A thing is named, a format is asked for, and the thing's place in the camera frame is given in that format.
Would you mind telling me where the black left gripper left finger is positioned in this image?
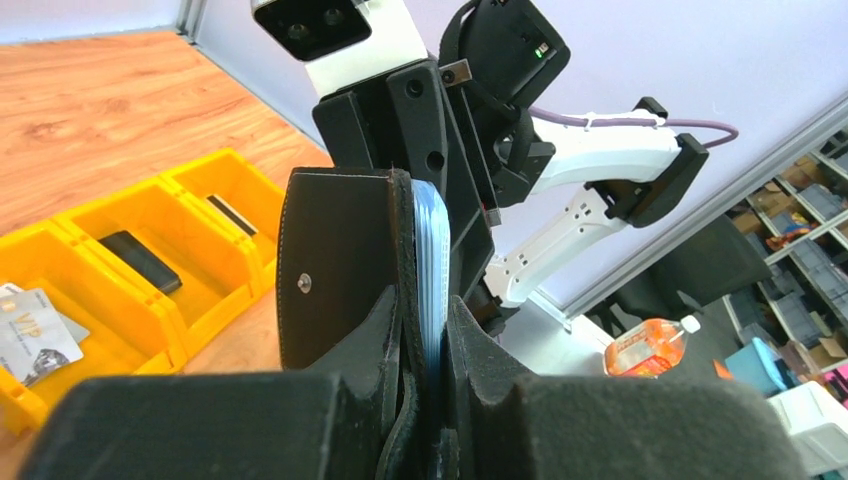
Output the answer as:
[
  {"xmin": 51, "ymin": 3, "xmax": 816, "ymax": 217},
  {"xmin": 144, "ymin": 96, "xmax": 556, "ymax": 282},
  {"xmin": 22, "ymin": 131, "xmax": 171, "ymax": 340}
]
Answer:
[{"xmin": 16, "ymin": 284, "xmax": 405, "ymax": 480}]

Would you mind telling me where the storage shelf rack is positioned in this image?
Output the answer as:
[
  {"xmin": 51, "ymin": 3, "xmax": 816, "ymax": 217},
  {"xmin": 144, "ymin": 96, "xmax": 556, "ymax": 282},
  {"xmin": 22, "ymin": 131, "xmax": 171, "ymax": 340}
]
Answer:
[{"xmin": 722, "ymin": 127, "xmax": 847, "ymax": 372}]

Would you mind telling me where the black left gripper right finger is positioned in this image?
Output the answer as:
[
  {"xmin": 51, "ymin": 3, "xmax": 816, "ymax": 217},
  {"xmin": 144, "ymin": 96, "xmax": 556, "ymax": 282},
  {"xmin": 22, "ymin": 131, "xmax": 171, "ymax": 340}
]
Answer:
[{"xmin": 445, "ymin": 297, "xmax": 805, "ymax": 479}]

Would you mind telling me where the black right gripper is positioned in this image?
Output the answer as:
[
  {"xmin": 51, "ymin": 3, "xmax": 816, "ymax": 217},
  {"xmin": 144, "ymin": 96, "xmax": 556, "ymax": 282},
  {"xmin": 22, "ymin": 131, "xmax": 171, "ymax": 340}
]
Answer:
[{"xmin": 312, "ymin": 59, "xmax": 556, "ymax": 299}]

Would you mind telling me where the black leather card holder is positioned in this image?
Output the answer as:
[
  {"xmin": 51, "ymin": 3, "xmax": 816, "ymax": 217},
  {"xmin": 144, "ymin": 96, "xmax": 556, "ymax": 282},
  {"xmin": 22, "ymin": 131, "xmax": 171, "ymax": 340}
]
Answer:
[{"xmin": 273, "ymin": 167, "xmax": 450, "ymax": 479}]

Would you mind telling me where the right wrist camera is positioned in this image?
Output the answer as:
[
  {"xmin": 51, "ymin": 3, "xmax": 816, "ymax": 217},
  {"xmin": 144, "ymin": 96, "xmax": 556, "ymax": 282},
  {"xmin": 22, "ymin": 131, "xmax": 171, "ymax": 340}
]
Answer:
[{"xmin": 251, "ymin": 0, "xmax": 428, "ymax": 97}]

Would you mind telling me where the orange drink bottle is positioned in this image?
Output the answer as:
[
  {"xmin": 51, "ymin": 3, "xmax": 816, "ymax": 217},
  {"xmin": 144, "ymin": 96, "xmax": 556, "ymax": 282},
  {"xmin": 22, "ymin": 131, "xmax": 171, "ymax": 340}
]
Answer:
[{"xmin": 603, "ymin": 315, "xmax": 701, "ymax": 378}]

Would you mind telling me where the yellow bin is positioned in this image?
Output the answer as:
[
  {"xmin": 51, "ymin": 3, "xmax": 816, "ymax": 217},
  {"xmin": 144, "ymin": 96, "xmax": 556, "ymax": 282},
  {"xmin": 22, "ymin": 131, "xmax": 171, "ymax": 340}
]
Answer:
[
  {"xmin": 54, "ymin": 177, "xmax": 264, "ymax": 357},
  {"xmin": 1, "ymin": 221, "xmax": 187, "ymax": 434},
  {"xmin": 160, "ymin": 148, "xmax": 284, "ymax": 292}
]

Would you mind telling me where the silver card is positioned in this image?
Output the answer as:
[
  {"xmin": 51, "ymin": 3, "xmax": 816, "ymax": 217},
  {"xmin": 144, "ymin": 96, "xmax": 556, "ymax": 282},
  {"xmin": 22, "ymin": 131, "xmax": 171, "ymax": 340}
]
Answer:
[{"xmin": 1, "ymin": 283, "xmax": 89, "ymax": 387}]

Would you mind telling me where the black VIP card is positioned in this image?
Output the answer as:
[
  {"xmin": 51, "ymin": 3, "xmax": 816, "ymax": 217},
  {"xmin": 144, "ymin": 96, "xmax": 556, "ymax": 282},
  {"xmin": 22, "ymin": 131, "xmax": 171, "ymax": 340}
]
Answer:
[{"xmin": 98, "ymin": 230, "xmax": 183, "ymax": 295}]

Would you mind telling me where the yellow bin middle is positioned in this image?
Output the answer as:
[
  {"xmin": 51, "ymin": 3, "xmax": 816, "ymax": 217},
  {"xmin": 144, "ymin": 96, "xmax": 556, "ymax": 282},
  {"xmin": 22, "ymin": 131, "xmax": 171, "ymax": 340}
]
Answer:
[{"xmin": 54, "ymin": 177, "xmax": 264, "ymax": 357}]

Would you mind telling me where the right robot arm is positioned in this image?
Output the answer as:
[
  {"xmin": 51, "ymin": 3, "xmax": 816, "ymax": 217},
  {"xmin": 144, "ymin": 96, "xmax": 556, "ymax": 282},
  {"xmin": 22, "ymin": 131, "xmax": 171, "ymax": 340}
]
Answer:
[{"xmin": 283, "ymin": 1, "xmax": 708, "ymax": 332}]

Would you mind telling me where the yellow bin right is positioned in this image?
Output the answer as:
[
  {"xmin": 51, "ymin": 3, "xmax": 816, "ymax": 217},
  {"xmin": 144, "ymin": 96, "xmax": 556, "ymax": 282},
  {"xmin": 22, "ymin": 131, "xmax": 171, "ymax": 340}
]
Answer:
[{"xmin": 160, "ymin": 148, "xmax": 284, "ymax": 292}]

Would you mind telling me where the yellow bin left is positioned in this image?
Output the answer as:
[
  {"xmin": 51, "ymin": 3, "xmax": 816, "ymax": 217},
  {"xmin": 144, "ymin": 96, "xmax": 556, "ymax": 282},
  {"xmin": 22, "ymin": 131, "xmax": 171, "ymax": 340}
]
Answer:
[{"xmin": 1, "ymin": 221, "xmax": 187, "ymax": 434}]

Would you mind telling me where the white storage box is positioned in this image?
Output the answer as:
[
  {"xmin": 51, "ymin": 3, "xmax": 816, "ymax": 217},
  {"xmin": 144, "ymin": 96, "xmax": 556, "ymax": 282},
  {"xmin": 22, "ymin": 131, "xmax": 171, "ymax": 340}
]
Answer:
[{"xmin": 767, "ymin": 382, "xmax": 847, "ymax": 479}]

